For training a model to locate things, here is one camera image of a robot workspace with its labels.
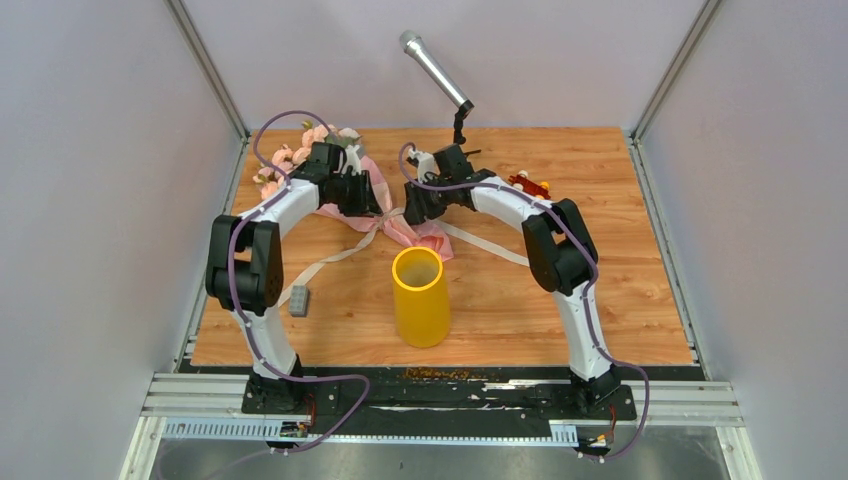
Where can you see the red toy car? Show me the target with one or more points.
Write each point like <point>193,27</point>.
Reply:
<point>522,181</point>

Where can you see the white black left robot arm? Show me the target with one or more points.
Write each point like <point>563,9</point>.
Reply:
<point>245,263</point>

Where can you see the grey building brick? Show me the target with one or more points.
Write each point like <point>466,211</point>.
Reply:
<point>299,301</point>

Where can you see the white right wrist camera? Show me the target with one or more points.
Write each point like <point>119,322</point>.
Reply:
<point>425,164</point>

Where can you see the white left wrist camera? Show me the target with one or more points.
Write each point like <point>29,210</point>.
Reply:
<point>352,160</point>

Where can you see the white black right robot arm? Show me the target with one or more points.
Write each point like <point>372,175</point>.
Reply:
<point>559,249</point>

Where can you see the pink flower bouquet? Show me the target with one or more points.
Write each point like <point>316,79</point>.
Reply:
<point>286,158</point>

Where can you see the black tripod microphone stand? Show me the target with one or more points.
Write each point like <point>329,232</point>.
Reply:
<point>458,123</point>

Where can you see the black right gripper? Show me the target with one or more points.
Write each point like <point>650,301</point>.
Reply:
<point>418,207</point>

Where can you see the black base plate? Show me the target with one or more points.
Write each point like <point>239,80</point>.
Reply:
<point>448,402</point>

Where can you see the yellow cylindrical vase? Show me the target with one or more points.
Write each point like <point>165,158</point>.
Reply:
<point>421,299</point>

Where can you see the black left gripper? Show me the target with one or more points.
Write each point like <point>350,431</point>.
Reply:
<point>367,204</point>

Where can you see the silver microphone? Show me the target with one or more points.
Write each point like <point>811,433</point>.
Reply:
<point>413,46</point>

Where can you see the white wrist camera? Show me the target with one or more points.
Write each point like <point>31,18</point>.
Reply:
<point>352,160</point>
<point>425,164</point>

